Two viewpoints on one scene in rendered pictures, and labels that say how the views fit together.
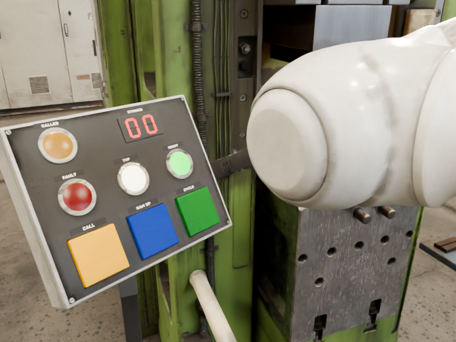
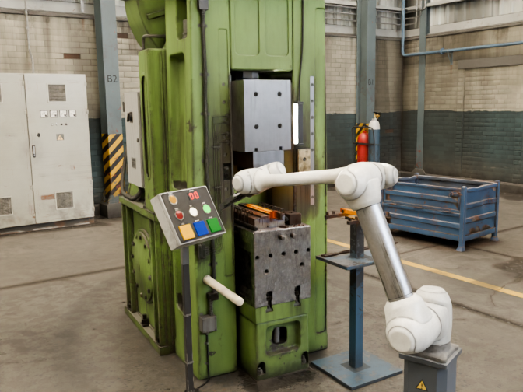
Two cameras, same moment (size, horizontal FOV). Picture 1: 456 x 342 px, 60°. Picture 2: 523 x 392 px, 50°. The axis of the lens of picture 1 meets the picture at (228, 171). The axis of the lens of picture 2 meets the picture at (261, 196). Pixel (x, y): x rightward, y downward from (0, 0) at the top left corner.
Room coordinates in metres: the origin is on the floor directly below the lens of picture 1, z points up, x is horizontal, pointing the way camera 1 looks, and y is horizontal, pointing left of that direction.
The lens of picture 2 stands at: (-2.26, 0.20, 1.62)
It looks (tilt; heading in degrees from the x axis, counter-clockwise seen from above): 9 degrees down; 352
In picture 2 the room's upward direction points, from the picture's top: 1 degrees counter-clockwise
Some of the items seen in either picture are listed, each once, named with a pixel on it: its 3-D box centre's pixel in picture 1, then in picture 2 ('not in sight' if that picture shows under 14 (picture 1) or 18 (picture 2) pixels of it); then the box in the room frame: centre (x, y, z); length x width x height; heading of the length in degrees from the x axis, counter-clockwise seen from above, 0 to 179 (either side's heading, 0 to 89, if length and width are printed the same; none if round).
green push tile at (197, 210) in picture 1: (197, 211); (213, 225); (0.65, 0.06, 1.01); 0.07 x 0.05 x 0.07; 135
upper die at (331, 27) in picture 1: (305, 24); (252, 156); (1.14, -0.21, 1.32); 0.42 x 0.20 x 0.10; 20
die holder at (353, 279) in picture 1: (304, 220); (261, 255); (1.17, -0.26, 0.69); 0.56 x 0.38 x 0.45; 20
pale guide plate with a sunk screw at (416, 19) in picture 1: (416, 41); (303, 162); (1.17, -0.53, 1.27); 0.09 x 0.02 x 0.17; 110
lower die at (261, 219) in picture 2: not in sight; (253, 215); (1.14, -0.21, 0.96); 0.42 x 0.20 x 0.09; 20
